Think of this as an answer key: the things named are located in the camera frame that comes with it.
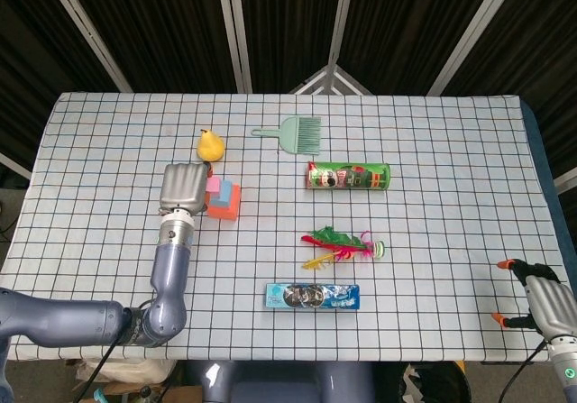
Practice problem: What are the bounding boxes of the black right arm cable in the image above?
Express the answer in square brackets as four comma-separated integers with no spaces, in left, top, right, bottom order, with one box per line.
[498,338,549,403]

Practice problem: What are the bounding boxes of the blue Oreo cookie box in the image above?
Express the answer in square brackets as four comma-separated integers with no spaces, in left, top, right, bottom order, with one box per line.
[264,282,362,311]

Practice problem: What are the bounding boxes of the brown cardboard box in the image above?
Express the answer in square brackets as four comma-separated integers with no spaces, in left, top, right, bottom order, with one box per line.
[74,378,204,403]

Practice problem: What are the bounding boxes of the medium blue foam cube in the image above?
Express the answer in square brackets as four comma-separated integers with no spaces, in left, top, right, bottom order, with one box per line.
[209,179,232,209]

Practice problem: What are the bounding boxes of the white metal stand foot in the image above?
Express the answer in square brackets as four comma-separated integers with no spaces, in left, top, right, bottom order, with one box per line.
[288,62,373,96]

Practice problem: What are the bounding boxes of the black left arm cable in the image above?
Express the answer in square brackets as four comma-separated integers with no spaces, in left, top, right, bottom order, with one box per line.
[71,342,119,403]

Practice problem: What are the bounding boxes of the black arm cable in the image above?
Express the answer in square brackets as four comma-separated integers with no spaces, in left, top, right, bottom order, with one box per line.
[71,342,119,403]
[498,338,549,403]

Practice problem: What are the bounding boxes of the light blue checked tablecloth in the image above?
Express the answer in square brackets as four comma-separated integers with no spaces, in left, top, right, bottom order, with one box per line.
[0,91,564,362]

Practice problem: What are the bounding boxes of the yellow plastic pear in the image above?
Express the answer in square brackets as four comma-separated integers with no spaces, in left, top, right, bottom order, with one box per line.
[197,128,225,163]

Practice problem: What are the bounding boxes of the green plastic comb brush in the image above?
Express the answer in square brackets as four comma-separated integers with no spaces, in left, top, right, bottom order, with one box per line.
[251,115,322,156]

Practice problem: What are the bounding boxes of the green Pringles can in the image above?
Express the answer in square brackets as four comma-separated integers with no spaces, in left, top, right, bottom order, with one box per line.
[307,160,391,192]

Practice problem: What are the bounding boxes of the black folding partition screen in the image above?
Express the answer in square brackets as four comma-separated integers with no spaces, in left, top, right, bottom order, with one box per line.
[0,0,577,197]

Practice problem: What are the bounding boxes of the grey-blue robot torso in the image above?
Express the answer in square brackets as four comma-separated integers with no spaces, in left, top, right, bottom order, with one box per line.
[179,360,378,403]

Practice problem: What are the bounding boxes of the large orange foam cube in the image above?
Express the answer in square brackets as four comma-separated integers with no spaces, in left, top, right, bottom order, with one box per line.
[206,183,242,222]

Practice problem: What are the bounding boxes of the colourful feather shuttlecock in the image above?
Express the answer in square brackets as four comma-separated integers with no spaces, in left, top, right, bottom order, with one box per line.
[300,225,387,270]

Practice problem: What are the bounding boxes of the white plastic bag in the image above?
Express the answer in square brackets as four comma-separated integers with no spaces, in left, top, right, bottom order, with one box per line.
[74,358,177,384]

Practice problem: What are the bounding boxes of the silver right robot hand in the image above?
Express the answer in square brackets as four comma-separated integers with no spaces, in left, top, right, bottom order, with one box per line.
[490,258,577,340]

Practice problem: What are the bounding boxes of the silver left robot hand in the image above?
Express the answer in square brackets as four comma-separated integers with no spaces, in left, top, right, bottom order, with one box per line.
[160,161,214,215]

